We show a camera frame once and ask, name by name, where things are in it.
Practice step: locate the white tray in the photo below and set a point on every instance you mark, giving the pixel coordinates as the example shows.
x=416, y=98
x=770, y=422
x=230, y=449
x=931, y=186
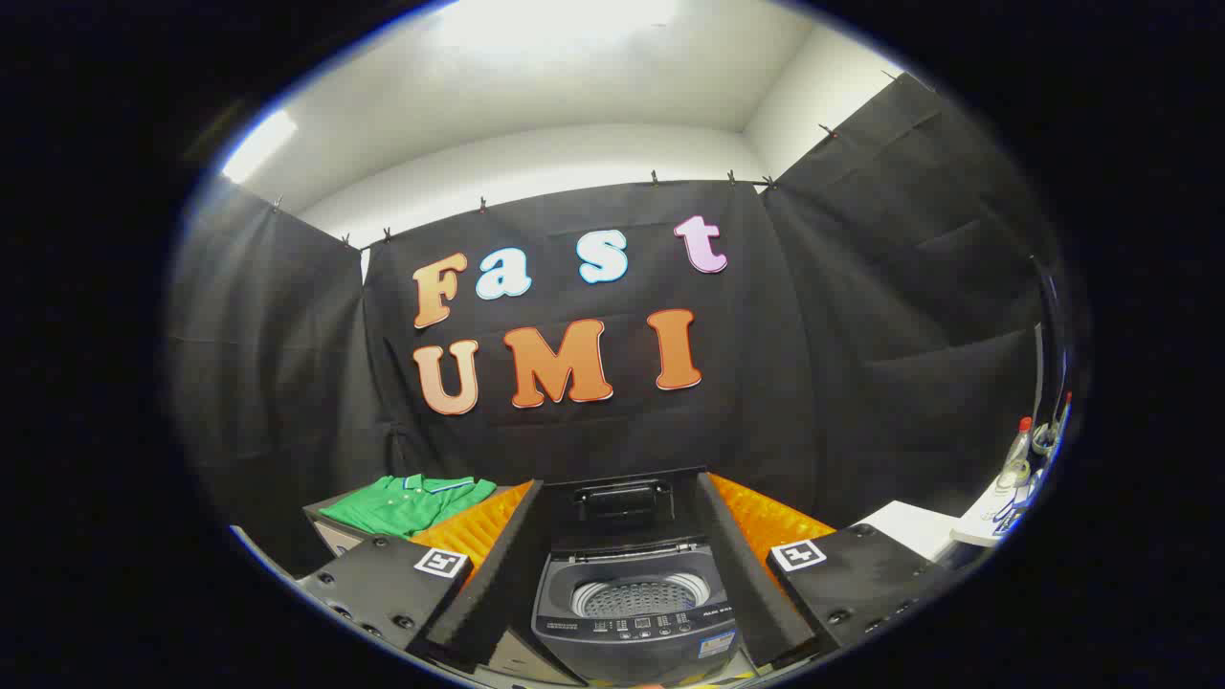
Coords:
x=986, y=522

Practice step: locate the dark grey washing machine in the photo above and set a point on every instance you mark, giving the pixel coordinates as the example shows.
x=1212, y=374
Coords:
x=632, y=651

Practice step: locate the green polo shirt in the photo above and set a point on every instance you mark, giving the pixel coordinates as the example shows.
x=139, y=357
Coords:
x=407, y=502

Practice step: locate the white side table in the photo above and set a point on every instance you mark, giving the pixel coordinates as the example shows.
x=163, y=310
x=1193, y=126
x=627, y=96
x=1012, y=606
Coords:
x=909, y=526

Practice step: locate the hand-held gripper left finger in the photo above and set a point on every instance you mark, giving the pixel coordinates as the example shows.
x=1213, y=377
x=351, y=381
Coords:
x=498, y=584

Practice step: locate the black backdrop cloth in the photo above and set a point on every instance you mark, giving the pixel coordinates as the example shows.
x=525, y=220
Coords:
x=785, y=383

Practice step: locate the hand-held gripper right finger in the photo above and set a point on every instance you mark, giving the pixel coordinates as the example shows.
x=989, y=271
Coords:
x=756, y=584

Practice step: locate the ceiling light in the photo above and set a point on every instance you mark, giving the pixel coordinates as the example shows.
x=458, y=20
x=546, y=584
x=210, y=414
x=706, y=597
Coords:
x=258, y=145

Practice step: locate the clear bottle with red cap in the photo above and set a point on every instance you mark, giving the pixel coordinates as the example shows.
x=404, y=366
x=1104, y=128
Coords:
x=1016, y=461

